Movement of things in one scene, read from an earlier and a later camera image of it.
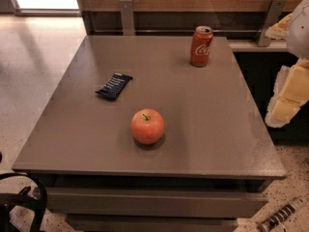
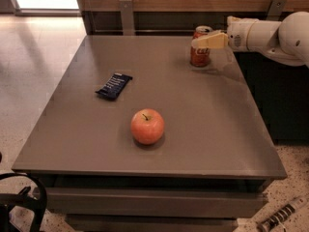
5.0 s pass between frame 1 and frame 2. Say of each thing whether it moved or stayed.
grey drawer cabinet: stayed
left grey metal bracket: stayed
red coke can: stayed
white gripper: moved
